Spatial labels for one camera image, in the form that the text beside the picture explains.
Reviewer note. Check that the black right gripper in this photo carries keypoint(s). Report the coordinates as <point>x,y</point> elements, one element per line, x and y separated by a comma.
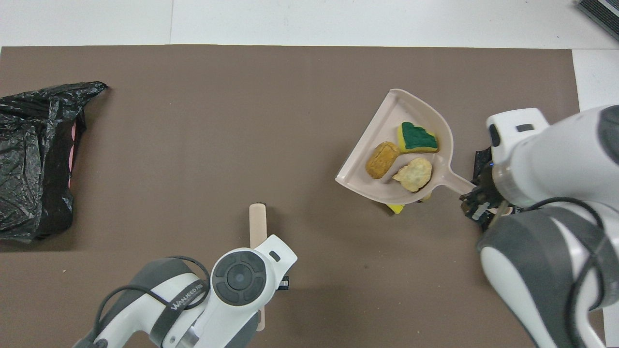
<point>491,200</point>

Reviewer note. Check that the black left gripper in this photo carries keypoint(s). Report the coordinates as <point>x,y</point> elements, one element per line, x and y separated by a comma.
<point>284,282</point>

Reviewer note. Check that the striped croissant toy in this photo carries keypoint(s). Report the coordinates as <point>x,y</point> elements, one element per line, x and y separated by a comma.
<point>425,197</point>

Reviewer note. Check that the beige hand brush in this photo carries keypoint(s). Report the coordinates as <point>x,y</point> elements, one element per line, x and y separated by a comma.
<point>257,224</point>

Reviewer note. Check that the pale yellow crinkled food piece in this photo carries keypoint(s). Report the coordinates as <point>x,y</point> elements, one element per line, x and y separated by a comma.
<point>413,174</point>

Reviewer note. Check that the large yellow green sponge piece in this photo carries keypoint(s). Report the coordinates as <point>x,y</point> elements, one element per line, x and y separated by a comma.
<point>395,209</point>

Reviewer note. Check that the small green yellow sponge piece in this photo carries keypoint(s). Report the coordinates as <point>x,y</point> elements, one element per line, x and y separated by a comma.
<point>418,137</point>

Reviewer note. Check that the brown hash brown toy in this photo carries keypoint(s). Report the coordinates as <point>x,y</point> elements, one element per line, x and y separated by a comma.
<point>379,162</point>

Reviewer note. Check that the beige plastic dustpan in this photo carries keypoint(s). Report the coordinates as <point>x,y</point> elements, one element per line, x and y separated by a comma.
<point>387,121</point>

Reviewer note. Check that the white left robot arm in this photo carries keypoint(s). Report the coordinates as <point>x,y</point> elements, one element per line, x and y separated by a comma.
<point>227,314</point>

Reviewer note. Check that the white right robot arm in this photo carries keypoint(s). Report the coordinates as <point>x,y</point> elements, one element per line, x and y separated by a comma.
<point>556,154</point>

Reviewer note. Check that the black bag lined bin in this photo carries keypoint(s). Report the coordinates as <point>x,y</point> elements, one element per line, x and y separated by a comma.
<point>481,166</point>

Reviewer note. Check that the black bag over pink bin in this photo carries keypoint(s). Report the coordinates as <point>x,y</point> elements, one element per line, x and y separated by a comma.
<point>34,212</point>

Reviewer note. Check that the brown table mat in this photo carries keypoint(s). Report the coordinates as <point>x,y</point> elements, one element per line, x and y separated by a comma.
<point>193,121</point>

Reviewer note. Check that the grey ribbed device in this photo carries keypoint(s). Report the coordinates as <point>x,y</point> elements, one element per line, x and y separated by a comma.
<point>604,9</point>

